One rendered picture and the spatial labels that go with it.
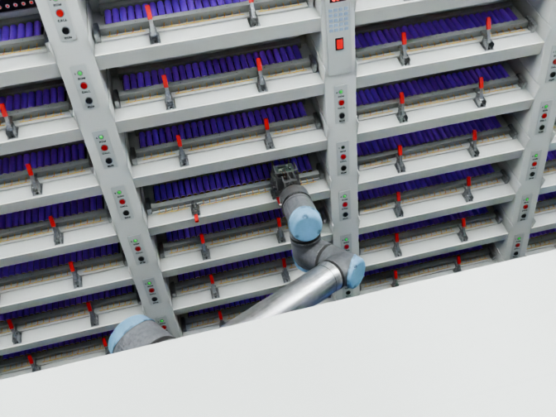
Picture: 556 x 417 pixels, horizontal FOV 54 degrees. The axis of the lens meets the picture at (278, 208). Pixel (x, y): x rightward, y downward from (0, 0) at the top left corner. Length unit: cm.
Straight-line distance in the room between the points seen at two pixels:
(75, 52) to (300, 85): 61
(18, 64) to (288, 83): 72
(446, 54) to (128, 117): 95
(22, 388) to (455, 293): 18
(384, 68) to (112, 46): 77
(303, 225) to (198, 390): 128
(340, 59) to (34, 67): 81
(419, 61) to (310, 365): 154
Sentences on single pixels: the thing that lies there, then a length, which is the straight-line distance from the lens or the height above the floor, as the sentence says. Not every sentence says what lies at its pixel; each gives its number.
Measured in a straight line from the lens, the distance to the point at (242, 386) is 21.
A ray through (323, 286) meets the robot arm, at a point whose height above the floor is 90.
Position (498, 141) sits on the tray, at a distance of 205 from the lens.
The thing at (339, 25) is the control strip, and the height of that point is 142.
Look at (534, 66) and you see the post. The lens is 196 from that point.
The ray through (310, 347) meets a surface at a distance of 22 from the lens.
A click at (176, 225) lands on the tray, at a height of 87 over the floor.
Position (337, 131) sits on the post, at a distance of 169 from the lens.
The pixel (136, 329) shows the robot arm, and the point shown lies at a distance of 127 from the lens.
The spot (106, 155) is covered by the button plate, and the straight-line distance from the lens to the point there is 163.
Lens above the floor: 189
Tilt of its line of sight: 36 degrees down
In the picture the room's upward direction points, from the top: 7 degrees counter-clockwise
